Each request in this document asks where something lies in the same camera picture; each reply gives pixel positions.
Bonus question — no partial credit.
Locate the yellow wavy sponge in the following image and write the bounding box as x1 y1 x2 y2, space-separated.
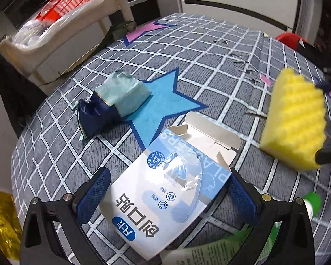
259 68 327 172

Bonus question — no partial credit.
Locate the blue white paper box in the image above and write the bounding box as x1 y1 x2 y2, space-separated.
99 112 241 260

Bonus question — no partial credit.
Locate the black trash bin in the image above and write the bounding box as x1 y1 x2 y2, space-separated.
296 39 331 89

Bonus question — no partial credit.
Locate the gold foil bag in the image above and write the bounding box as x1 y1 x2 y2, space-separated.
0 191 22 261

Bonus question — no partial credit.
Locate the small green cap tube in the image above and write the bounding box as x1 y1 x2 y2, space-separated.
161 192 321 264

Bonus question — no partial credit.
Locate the red plastic stool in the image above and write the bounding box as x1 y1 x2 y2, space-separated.
275 32 306 50

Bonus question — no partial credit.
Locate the grey checked tablecloth with stars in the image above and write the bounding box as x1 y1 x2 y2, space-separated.
11 14 331 264

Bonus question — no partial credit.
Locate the white refrigerator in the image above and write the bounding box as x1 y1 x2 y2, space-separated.
181 0 299 36

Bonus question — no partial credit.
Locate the crumpled teal navy wrapper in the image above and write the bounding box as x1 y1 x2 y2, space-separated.
74 69 151 141

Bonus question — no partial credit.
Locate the black built-in oven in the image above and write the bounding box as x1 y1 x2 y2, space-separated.
128 0 161 26

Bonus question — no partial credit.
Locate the red plastic basket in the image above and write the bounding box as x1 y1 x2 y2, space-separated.
35 0 90 22

